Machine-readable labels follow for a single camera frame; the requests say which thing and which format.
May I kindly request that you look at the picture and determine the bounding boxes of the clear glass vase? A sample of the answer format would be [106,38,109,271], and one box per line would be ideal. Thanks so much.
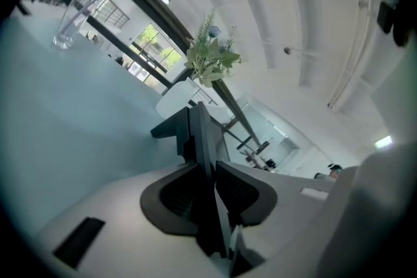
[52,0,113,50]

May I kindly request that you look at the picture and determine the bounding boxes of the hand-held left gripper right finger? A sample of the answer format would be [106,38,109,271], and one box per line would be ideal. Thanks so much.
[214,160,337,260]

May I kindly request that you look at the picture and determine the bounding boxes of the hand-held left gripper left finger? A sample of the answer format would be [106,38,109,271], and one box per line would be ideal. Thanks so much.
[36,162,210,278]

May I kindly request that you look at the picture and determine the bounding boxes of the bright window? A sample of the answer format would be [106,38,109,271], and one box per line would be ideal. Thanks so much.
[128,22,184,73]

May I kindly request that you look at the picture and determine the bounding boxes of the green artificial flower bunch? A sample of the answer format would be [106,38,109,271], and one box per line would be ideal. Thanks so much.
[183,7,242,89]

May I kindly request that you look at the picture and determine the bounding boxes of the white round vase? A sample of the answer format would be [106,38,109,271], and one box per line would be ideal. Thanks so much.
[155,76,229,125]

